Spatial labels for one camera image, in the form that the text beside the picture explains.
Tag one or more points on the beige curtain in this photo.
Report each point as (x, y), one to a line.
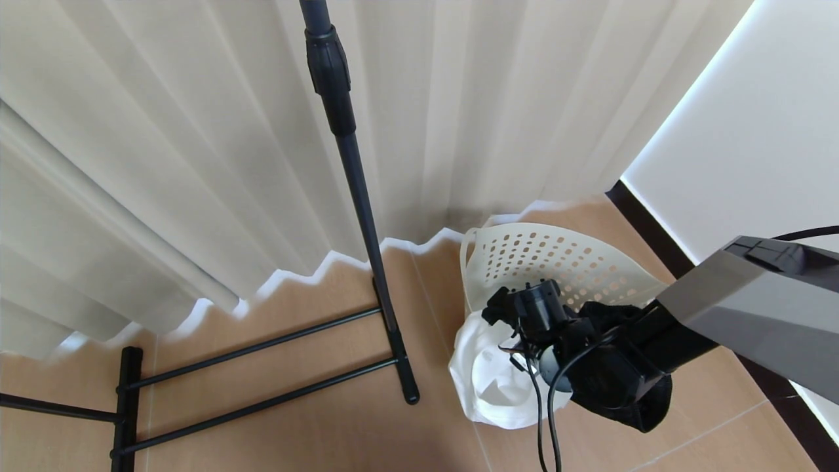
(196, 131)

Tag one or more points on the white printed t-shirt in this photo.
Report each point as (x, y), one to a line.
(485, 380)

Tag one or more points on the white laundry basket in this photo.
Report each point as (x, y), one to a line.
(645, 278)

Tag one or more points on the black clothes rack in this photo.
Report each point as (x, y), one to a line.
(328, 65)

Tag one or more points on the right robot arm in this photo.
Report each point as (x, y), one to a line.
(754, 308)

